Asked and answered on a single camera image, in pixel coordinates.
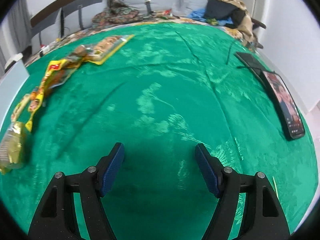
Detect rice cracker snack pack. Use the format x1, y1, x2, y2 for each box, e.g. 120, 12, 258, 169
1, 121, 25, 174

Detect blue cloth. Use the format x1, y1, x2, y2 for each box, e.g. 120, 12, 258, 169
186, 8, 233, 26

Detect black smartphone with lit screen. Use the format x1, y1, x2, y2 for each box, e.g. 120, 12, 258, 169
263, 71, 305, 140

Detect grey sofa cushions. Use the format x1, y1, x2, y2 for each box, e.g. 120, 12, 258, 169
30, 0, 226, 53

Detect yellow chicken feet snack pack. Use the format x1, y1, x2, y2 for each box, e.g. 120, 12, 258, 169
11, 58, 83, 132

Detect brown vacuum snack pack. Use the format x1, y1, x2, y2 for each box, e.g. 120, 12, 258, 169
66, 44, 99, 63

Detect green patterned tablecloth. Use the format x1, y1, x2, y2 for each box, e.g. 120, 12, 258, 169
1, 23, 318, 239

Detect clear plastic bag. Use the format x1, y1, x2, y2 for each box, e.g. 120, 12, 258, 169
171, 0, 190, 17

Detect dark floral cloth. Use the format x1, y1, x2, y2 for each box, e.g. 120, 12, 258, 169
92, 0, 154, 28

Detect yellow-edged clear snack pack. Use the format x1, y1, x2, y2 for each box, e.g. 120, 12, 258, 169
85, 35, 134, 65

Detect black bag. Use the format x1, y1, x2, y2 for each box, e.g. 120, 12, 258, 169
204, 0, 238, 20

